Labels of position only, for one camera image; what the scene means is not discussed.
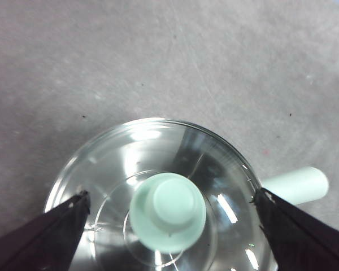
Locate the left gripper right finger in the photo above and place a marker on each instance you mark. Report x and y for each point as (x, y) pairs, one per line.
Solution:
(305, 242)

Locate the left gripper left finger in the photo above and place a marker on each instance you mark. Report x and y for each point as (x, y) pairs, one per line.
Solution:
(39, 242)

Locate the glass lid with green knob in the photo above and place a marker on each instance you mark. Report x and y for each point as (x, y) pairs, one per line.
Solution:
(169, 209)

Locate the mint green steamer pot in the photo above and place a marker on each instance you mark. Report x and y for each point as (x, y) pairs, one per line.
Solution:
(299, 186)

